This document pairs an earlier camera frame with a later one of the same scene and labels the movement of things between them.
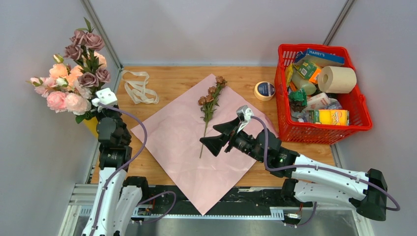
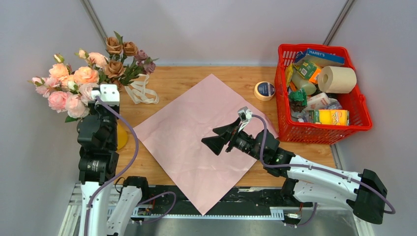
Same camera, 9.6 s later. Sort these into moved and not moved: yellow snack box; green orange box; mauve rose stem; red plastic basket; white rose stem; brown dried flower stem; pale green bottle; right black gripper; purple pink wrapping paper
Moved: mauve rose stem; white rose stem; brown dried flower stem
Not moved: yellow snack box; right black gripper; red plastic basket; pale green bottle; green orange box; purple pink wrapping paper
